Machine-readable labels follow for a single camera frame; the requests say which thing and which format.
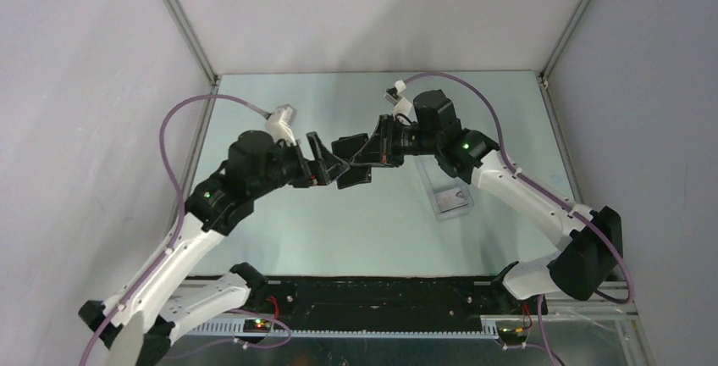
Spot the controller board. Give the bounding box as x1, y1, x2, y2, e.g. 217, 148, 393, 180
241, 318, 273, 336
496, 327, 531, 350

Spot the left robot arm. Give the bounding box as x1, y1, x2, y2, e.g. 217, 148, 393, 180
79, 130, 350, 365

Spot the left controller board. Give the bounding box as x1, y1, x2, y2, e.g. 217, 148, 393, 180
241, 318, 273, 336

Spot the right aluminium frame post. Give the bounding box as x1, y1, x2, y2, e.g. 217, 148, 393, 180
538, 0, 594, 82

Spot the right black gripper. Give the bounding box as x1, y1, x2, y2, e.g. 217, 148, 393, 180
351, 114, 439, 169

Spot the clear plastic card tray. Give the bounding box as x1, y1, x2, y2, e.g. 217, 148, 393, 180
415, 155, 475, 222

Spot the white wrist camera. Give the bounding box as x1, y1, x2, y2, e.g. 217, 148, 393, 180
264, 104, 297, 146
384, 80, 412, 125

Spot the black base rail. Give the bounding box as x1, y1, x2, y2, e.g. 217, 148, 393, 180
243, 276, 548, 333

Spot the right controller board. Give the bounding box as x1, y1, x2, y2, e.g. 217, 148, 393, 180
496, 327, 531, 350

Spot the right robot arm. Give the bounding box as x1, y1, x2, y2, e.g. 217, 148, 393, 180
331, 90, 622, 313

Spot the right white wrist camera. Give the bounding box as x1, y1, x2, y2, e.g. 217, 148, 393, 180
384, 80, 412, 125

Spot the left aluminium frame post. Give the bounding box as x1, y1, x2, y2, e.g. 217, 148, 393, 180
162, 0, 218, 85

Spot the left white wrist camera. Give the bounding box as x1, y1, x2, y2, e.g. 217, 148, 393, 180
264, 104, 297, 146

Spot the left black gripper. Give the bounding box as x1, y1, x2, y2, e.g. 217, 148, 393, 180
250, 131, 349, 199

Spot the aluminium frame post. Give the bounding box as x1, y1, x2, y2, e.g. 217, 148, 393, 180
538, 0, 594, 82
162, 0, 218, 85

